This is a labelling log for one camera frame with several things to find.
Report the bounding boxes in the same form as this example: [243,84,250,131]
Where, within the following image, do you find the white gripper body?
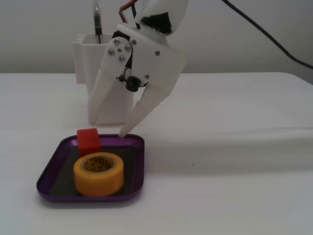
[114,23,188,92]

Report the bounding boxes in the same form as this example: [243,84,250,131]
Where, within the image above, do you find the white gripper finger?
[119,85,172,137]
[88,37,135,125]

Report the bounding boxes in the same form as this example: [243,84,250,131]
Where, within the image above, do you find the red cube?
[76,128,102,158]

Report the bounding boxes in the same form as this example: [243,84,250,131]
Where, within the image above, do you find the white plastic pen holder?
[72,33,135,125]

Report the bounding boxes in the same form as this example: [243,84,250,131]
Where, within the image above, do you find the black pen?
[93,0,103,45]

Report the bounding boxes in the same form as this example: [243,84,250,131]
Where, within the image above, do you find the yellow masking tape roll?
[73,152,125,197]

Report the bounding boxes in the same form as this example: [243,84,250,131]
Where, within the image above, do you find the purple metal tray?
[36,133,145,204]

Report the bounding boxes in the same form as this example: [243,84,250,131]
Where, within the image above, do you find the red and black servo wires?
[119,0,141,30]

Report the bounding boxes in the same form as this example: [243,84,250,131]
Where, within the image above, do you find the black power cable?
[222,0,313,70]

